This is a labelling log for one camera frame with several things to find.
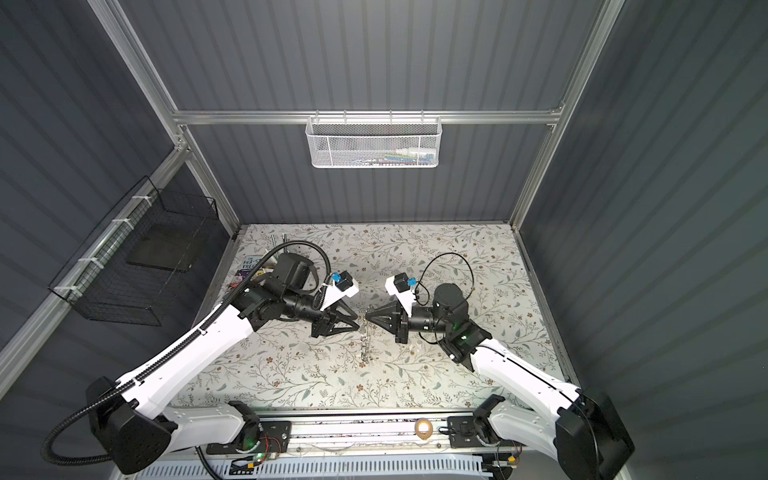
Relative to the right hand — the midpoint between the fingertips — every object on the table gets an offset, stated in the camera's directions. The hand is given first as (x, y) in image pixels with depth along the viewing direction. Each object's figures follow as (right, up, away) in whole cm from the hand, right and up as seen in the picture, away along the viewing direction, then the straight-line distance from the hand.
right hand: (372, 321), depth 67 cm
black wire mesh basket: (-59, +12, +6) cm, 61 cm away
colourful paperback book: (-47, +11, +38) cm, 62 cm away
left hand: (-4, 0, +2) cm, 4 cm away
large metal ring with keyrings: (-2, -5, -1) cm, 5 cm away
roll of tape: (+11, -29, +7) cm, 32 cm away
